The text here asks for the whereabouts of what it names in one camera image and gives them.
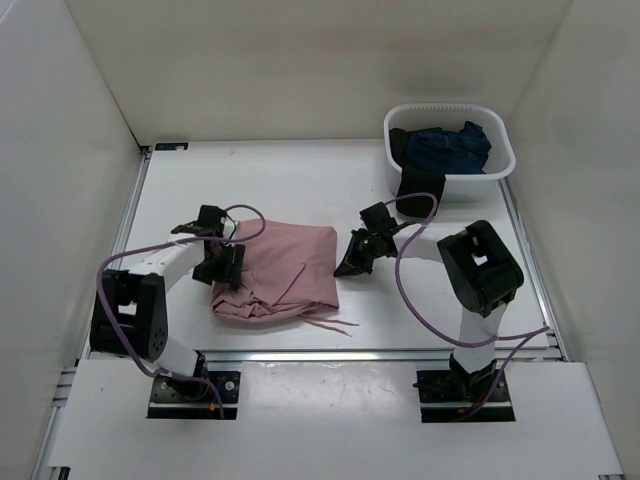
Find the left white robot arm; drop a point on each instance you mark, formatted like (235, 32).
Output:
(130, 316)

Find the black garment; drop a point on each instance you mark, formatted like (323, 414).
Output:
(419, 190)

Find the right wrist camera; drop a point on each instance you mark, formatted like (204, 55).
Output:
(377, 219)

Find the pink trousers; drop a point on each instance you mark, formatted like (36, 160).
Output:
(287, 273)

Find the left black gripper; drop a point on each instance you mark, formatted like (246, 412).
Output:
(230, 273)

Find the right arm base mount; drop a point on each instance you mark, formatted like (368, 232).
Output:
(443, 401)

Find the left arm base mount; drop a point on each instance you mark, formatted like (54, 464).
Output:
(178, 400)

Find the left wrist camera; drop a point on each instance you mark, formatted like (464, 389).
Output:
(212, 221)

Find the dark blue garment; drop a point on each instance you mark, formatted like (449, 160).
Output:
(446, 152)

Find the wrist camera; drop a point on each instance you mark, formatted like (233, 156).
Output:
(212, 221)
(377, 219)

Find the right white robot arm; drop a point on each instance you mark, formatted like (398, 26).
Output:
(484, 277)

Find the white plastic basket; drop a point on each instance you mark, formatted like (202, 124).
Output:
(452, 116)

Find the aluminium front rail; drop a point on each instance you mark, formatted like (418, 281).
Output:
(551, 353)

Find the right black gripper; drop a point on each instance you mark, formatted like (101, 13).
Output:
(352, 264)

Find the blue label sticker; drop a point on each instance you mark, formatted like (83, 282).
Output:
(171, 146)

